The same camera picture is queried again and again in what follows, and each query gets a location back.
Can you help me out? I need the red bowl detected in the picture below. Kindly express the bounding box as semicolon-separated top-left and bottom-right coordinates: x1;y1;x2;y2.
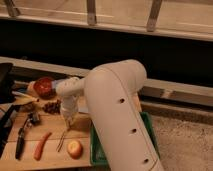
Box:
33;77;55;99

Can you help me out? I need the green plastic tray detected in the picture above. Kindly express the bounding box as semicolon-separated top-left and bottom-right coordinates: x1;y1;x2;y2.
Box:
90;112;159;166

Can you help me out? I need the black handled can opener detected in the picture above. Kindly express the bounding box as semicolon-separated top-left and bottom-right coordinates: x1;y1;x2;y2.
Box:
15;113;40;160

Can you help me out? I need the orange carrot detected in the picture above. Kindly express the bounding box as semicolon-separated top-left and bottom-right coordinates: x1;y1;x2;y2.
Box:
33;132;52;161

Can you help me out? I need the bunch of dark grapes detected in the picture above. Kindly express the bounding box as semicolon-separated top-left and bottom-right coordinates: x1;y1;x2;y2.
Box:
43;100;61;114

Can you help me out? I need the yellow apple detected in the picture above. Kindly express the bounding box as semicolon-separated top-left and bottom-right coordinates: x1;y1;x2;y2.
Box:
67;140;83;159

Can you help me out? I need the banana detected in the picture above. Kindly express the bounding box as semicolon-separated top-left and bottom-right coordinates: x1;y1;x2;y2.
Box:
12;91;39;105

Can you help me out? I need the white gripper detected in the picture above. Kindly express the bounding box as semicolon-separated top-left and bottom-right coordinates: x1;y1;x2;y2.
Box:
60;96;78;131

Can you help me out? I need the silver fork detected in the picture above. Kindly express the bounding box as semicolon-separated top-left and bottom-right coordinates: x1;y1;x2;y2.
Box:
56;129;70;152

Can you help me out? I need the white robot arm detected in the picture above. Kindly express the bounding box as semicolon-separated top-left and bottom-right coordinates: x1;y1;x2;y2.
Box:
56;60;164;171

